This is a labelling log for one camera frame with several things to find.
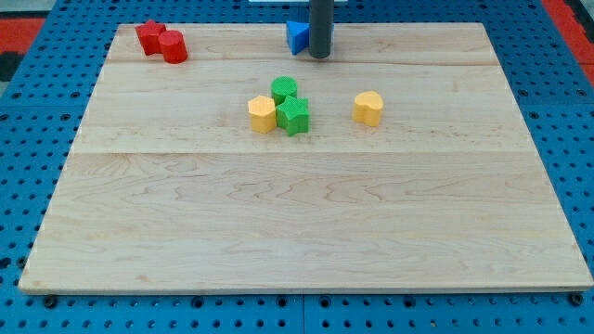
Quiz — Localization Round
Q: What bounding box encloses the blue triangle block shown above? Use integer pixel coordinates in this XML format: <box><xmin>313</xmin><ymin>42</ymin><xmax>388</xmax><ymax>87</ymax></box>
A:
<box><xmin>285</xmin><ymin>20</ymin><xmax>310</xmax><ymax>56</ymax></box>

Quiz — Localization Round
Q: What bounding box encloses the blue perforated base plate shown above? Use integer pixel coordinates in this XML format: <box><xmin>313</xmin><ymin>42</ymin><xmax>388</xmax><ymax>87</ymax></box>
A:
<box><xmin>1</xmin><ymin>1</ymin><xmax>593</xmax><ymax>333</ymax></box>

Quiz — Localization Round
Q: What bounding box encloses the green cylinder block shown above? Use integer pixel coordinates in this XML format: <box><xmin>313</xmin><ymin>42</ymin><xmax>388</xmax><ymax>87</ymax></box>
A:
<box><xmin>270</xmin><ymin>76</ymin><xmax>298</xmax><ymax>106</ymax></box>

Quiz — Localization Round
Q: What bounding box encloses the red star block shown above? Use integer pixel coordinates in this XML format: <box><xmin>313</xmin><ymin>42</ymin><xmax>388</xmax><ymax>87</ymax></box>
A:
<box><xmin>135</xmin><ymin>19</ymin><xmax>166</xmax><ymax>56</ymax></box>

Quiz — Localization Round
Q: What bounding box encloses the yellow heart block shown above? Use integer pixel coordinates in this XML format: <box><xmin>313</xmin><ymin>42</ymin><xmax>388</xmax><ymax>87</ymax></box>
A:
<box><xmin>352</xmin><ymin>91</ymin><xmax>384</xmax><ymax>127</ymax></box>

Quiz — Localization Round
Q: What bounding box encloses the red cylinder block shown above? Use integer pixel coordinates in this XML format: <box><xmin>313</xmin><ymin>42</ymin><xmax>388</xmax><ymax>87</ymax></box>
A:
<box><xmin>158</xmin><ymin>30</ymin><xmax>187</xmax><ymax>64</ymax></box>

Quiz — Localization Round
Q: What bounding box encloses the yellow hexagon block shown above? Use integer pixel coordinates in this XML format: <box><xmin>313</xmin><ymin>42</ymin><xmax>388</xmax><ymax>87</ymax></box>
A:
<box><xmin>248</xmin><ymin>96</ymin><xmax>277</xmax><ymax>134</ymax></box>

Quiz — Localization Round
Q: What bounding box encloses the green star block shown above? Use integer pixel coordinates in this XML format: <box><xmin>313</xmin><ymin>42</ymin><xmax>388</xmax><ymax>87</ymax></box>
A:
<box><xmin>276</xmin><ymin>96</ymin><xmax>310</xmax><ymax>136</ymax></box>

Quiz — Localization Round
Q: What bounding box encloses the light wooden board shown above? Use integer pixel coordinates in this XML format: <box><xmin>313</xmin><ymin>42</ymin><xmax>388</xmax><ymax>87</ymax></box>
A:
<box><xmin>19</xmin><ymin>23</ymin><xmax>593</xmax><ymax>295</ymax></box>

